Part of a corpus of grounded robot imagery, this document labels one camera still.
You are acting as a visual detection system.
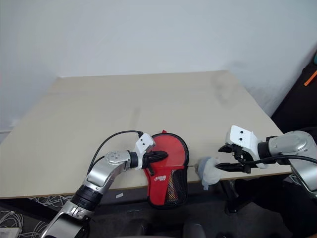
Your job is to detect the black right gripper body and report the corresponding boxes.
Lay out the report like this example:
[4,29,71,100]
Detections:
[231,145,251,174]

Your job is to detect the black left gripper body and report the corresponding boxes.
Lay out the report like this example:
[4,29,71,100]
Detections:
[143,151,156,170]

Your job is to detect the white fluffy zipper pull wad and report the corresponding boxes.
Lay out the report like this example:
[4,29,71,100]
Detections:
[196,156,221,191]

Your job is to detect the red black clear paddle case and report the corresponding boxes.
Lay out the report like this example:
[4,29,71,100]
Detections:
[143,129,191,210]

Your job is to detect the black cabinet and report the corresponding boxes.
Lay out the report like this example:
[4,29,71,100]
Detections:
[270,61,317,135]

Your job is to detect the white flat box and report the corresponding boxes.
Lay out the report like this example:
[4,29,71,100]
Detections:
[0,226,21,238]

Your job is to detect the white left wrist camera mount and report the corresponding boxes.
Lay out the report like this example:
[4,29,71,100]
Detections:
[134,133,156,170]

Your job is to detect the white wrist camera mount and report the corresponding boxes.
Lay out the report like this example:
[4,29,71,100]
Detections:
[134,133,156,170]
[223,124,260,160]

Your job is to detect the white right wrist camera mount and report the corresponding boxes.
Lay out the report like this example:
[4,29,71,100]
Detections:
[223,124,260,160]

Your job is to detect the black metal table frame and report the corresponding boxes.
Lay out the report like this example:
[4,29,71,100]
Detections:
[219,178,260,214]

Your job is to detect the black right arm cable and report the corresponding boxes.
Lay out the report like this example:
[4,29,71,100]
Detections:
[244,154,317,166]

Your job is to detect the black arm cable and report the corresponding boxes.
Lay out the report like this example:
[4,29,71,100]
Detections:
[86,130,144,175]
[244,154,317,166]

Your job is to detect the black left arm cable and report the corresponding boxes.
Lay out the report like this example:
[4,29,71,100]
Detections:
[86,130,144,175]

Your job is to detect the white floor cables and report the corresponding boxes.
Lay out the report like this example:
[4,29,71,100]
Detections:
[0,195,73,238]

